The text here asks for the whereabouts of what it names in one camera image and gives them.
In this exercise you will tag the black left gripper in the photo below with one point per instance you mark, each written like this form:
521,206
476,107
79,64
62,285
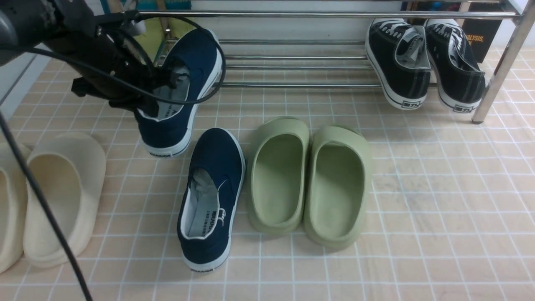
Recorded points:
111,64

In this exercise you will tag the navy canvas shoe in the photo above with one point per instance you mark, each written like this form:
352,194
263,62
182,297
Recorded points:
197,62
216,176

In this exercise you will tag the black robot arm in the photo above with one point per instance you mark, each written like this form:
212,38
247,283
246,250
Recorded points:
26,24

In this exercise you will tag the silver metal shoe rack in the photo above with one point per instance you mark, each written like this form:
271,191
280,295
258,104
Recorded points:
524,21

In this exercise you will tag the blue and green board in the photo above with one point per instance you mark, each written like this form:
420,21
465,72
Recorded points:
154,31

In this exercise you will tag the right cream foam slipper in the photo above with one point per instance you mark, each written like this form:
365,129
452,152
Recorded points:
70,170

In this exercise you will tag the cream foam slipper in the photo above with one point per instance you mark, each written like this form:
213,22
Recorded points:
70,170
13,205

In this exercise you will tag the left green foam slipper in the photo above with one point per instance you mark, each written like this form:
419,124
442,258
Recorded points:
276,167

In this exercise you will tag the green foam slipper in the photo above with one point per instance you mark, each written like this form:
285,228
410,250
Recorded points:
276,167
340,177

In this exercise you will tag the left cream foam slipper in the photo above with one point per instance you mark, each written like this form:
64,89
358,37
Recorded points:
13,205

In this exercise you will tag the right green foam slipper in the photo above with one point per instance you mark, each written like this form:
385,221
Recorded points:
340,177

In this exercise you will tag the left black canvas sneaker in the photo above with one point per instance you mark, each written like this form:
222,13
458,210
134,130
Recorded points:
397,52

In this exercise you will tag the black canvas sneaker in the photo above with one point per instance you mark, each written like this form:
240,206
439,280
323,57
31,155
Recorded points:
397,52
460,81

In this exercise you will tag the right black canvas sneaker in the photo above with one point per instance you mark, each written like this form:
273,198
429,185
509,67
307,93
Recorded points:
460,81

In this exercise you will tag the black book with orange text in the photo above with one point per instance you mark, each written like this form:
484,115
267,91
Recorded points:
481,33

